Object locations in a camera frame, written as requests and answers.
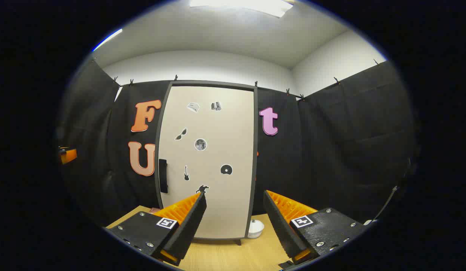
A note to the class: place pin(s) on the small ceiling light panel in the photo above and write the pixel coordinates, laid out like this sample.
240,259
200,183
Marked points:
108,38

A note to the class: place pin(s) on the grey cabinet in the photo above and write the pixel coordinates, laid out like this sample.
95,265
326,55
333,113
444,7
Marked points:
255,150

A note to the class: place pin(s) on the white cabinet door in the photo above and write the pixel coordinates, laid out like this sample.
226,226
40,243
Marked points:
217,188

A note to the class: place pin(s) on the black backdrop cloth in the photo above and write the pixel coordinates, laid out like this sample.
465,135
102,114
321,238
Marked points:
330,150

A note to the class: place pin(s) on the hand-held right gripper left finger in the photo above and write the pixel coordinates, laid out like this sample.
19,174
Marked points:
191,226

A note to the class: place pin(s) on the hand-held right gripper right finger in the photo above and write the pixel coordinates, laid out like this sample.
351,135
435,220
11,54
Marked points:
280,226

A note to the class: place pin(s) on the white bowl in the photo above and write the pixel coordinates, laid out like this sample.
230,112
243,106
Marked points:
255,227

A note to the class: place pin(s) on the red cover book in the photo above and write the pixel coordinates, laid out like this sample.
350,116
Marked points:
154,210

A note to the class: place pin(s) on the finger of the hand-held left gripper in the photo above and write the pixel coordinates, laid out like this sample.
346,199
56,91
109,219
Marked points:
69,155

